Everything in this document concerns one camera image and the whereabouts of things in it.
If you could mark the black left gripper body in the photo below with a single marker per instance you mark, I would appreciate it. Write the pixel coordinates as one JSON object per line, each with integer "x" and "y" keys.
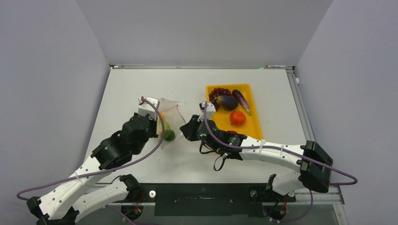
{"x": 151, "y": 132}

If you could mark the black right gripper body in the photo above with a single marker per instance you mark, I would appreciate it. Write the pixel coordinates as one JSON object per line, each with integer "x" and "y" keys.
{"x": 195, "y": 134}

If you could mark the clear pink-dotted zip bag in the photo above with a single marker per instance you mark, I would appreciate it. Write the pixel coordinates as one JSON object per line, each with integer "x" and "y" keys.
{"x": 173, "y": 117}

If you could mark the green orange mango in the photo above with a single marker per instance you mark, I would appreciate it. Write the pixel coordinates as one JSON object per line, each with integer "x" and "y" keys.
{"x": 169, "y": 133}

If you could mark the large purple eggplant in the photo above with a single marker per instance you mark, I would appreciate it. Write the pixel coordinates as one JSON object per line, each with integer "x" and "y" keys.
{"x": 228, "y": 103}

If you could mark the orange pumpkin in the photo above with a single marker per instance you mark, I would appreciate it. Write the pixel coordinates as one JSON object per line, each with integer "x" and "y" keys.
{"x": 237, "y": 118}

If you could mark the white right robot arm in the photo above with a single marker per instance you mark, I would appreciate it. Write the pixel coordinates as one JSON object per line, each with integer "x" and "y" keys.
{"x": 309, "y": 164}

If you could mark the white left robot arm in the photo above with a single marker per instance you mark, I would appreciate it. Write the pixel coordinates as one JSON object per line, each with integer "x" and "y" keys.
{"x": 70, "y": 201}

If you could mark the dark red grape bunch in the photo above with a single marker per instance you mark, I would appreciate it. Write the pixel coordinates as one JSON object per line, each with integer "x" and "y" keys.
{"x": 218, "y": 92}

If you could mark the slim purple eggplant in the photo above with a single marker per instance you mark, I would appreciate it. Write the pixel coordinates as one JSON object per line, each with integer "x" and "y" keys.
{"x": 242, "y": 100}

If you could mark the yellow plastic tray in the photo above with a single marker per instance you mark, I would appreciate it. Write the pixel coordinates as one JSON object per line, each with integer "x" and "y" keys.
{"x": 252, "y": 125}

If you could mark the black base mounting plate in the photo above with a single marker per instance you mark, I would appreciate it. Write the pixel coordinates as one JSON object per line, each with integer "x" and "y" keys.
{"x": 207, "y": 199}

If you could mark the marker pen on ledge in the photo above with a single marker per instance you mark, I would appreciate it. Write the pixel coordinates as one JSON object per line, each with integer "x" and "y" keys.
{"x": 276, "y": 66}

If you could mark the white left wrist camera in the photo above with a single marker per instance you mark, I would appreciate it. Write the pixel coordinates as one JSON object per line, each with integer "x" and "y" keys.
{"x": 146, "y": 107}

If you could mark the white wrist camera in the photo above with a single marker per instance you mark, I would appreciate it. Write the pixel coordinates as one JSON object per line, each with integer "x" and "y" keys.
{"x": 146, "y": 107}
{"x": 207, "y": 108}

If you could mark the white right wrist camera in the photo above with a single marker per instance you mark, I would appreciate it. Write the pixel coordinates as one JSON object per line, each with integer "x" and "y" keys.
{"x": 207, "y": 108}

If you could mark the aluminium side rail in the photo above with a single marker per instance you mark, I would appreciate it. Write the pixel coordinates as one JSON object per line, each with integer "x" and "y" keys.
{"x": 334, "y": 195}

